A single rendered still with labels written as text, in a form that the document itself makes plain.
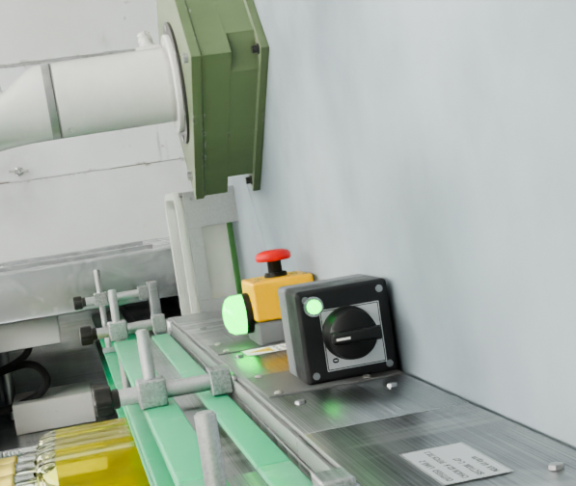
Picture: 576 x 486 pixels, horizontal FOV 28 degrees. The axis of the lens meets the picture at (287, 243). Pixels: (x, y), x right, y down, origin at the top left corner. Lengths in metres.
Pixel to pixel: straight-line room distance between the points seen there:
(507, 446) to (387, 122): 0.33
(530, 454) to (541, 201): 0.14
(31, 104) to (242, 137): 0.26
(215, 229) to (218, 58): 0.46
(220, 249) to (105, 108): 0.38
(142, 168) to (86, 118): 3.86
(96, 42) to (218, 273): 3.67
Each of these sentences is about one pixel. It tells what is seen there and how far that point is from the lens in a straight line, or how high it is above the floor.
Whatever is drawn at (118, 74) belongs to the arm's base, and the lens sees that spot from 1.43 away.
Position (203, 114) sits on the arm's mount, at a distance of 1.37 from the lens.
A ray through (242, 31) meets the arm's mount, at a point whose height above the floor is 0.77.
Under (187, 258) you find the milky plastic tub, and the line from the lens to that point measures 1.71.
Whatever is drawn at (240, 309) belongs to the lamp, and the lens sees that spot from 1.24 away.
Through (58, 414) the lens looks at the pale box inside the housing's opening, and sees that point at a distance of 2.67.
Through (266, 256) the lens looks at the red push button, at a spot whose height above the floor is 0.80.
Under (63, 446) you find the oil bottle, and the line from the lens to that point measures 1.53.
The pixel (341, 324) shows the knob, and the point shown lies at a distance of 0.93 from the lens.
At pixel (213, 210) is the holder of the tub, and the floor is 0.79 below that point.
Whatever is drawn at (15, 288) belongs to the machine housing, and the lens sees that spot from 2.52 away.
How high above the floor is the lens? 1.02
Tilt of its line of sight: 11 degrees down
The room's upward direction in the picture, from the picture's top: 99 degrees counter-clockwise
